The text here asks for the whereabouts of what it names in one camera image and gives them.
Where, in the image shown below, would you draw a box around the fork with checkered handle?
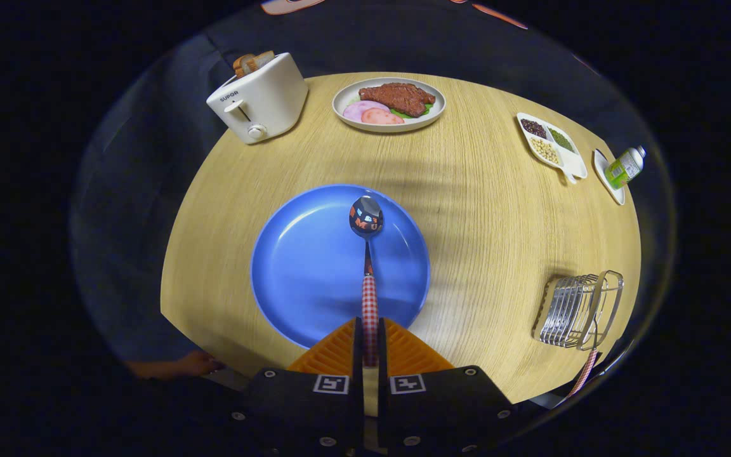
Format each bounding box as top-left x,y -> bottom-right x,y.
565,298 -> 601,401

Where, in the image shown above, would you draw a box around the white toaster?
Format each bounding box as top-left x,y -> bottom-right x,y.
206,52 -> 309,145

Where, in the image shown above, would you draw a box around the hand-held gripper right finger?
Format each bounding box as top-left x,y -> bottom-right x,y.
377,317 -> 515,457

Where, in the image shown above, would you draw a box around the spoon with checkered handle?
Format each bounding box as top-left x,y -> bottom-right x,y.
349,195 -> 385,369

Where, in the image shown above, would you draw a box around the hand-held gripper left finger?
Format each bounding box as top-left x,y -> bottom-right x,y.
229,317 -> 364,457

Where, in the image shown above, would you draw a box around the toast slices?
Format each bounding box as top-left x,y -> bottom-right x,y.
233,51 -> 275,78

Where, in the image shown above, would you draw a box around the white divided dish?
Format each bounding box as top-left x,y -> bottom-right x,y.
517,112 -> 588,185

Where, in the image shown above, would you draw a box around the pink ham slices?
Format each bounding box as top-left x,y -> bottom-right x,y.
343,100 -> 404,126

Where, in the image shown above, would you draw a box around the brown steak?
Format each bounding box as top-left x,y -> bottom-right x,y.
359,83 -> 436,118

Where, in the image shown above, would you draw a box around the yellow soybeans portion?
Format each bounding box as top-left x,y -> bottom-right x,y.
529,137 -> 561,167

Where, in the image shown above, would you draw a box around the blue plate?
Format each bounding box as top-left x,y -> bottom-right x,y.
251,184 -> 431,350

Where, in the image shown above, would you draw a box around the white food plate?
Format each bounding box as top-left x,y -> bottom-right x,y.
332,77 -> 447,133

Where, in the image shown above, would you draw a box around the green beans portion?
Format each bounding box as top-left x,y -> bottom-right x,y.
548,127 -> 576,153

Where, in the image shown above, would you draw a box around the metal wire basket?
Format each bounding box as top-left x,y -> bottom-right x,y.
532,270 -> 624,351

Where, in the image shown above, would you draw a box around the white square coaster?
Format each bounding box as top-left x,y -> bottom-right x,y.
593,149 -> 626,206

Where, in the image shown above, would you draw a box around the silver bottle green label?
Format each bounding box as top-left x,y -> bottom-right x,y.
605,145 -> 647,190

